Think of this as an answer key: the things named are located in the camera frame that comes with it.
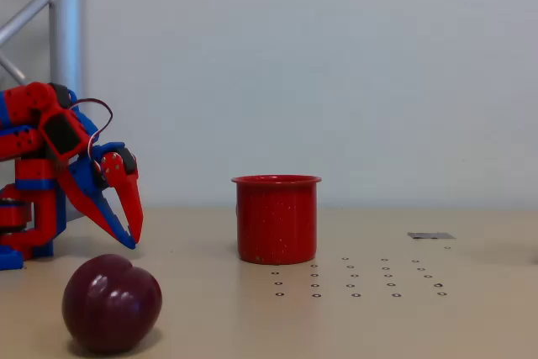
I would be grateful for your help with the long grey diagonal metal strut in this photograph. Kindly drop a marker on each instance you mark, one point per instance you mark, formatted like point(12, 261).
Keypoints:
point(29, 10)

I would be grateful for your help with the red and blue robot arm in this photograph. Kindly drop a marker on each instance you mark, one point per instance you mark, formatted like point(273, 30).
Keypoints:
point(25, 100)

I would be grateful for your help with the red speckled enamel cup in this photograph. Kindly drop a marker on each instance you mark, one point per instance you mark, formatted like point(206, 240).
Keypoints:
point(276, 220)

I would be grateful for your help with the dark purple plum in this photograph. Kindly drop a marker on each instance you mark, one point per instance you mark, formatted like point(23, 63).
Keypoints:
point(111, 304)

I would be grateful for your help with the grey vertical metal post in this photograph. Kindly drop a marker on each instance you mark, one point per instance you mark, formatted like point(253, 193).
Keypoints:
point(67, 18)

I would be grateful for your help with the grey tape patch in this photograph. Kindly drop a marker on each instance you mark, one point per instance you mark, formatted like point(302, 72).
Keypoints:
point(430, 235)

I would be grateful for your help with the short grey diagonal metal strut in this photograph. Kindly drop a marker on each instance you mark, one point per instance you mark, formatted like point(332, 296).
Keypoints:
point(12, 67)

